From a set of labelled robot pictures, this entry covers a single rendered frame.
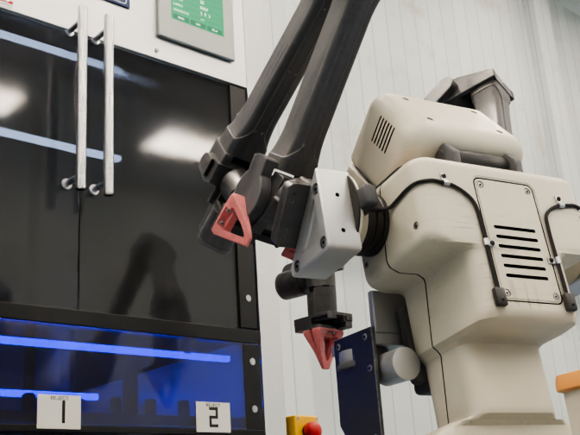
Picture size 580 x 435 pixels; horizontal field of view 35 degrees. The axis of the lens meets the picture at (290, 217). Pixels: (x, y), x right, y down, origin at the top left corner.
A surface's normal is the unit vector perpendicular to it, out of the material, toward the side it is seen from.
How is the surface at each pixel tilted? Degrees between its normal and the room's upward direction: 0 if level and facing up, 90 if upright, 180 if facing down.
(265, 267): 90
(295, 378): 90
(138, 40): 90
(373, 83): 90
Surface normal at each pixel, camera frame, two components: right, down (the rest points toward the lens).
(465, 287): -0.88, -0.10
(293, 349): 0.68, -0.28
